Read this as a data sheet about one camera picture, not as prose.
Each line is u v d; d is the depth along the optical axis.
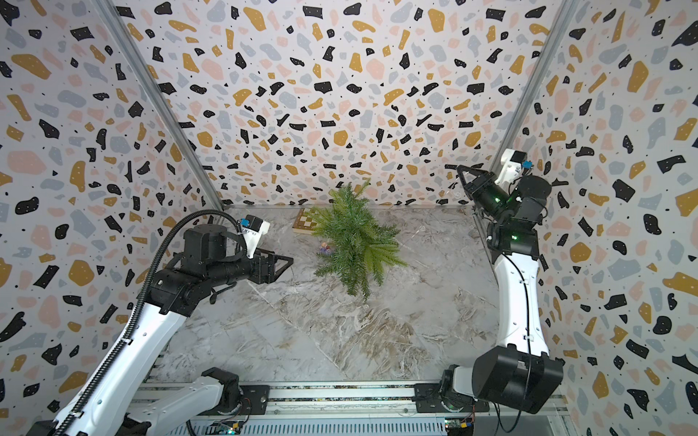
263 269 0.58
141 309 0.42
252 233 0.60
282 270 0.64
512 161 0.59
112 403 0.38
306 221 1.13
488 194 0.59
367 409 0.73
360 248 0.73
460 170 0.65
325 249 1.04
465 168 0.65
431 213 1.21
